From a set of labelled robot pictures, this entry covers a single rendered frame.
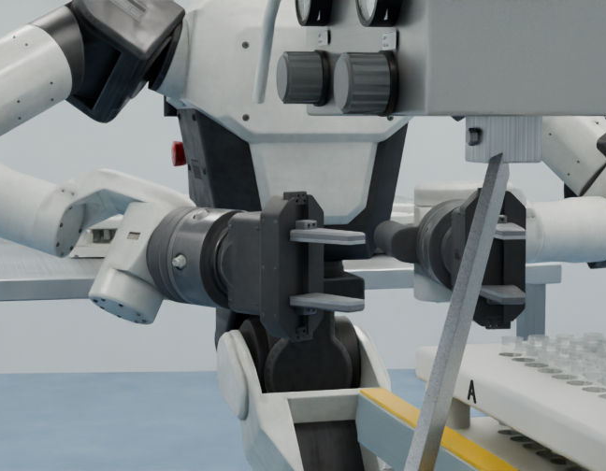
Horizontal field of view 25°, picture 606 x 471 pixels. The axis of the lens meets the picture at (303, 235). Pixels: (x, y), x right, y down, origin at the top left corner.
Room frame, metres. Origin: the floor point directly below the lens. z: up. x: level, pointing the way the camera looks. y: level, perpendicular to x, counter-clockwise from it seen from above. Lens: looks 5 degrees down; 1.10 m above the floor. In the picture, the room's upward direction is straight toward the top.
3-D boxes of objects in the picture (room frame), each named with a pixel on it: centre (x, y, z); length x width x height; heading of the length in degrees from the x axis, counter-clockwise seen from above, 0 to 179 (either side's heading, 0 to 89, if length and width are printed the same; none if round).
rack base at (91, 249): (2.56, 0.30, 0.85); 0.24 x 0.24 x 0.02; 1
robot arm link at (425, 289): (1.37, -0.14, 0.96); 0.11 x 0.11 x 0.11; 7
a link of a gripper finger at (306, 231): (1.11, -0.02, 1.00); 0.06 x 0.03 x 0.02; 47
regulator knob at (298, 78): (0.82, 0.00, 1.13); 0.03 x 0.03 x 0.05; 15
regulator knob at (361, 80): (0.70, -0.03, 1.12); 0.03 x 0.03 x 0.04; 15
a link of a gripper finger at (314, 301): (1.11, -0.02, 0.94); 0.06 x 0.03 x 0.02; 47
